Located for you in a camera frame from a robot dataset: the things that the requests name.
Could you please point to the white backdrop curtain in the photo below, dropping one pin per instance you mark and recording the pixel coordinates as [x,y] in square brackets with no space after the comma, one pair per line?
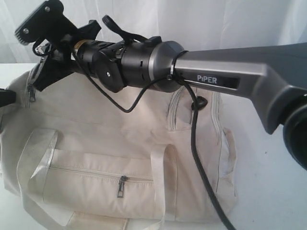
[201,24]

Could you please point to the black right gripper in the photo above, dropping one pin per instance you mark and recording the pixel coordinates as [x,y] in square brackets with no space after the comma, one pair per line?
[59,65]

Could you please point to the dark front pocket zipper pull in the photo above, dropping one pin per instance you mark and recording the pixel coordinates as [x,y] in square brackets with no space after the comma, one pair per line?
[121,183]

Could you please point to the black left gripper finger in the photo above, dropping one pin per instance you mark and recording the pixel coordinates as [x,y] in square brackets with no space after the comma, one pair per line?
[7,97]

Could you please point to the cream duffel bag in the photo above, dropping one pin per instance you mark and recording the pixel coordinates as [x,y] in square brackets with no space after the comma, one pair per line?
[64,154]

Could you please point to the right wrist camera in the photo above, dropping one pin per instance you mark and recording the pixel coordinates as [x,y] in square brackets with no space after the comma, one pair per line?
[46,22]

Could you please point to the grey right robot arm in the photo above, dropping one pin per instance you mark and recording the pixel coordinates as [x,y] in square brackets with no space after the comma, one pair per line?
[274,78]

